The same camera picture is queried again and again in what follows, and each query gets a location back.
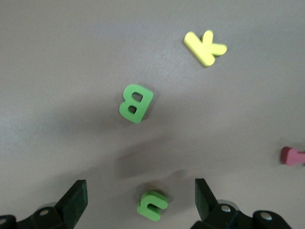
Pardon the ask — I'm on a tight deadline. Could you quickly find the green foam letter B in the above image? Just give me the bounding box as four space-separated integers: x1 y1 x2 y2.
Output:
119 83 154 124

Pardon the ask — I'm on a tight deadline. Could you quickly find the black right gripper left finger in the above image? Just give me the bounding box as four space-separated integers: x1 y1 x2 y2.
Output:
0 180 88 229

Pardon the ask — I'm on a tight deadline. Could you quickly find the yellow foam letter K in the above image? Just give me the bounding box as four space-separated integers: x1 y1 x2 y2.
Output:
183 30 228 67

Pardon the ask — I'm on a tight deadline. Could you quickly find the green foam letter u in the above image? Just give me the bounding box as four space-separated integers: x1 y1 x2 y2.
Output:
137 190 168 221

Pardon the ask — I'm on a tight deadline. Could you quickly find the red foam letter I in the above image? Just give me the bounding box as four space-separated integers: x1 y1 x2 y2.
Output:
280 146 305 167

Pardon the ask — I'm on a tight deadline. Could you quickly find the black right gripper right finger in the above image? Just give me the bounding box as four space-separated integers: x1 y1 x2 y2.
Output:
190 178 293 229

